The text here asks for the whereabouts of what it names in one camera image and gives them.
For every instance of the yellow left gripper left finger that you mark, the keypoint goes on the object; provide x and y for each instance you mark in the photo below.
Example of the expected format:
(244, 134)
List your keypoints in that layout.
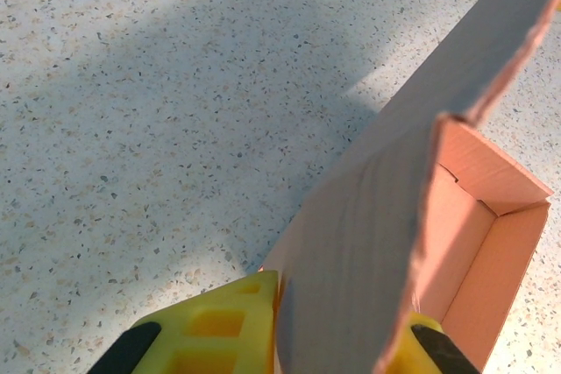
(210, 330)

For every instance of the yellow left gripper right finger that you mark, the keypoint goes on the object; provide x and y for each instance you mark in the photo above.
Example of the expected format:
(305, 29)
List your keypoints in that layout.
(438, 347)

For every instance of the brown cardboard box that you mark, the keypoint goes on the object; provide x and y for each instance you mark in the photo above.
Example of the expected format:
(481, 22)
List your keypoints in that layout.
(350, 238)

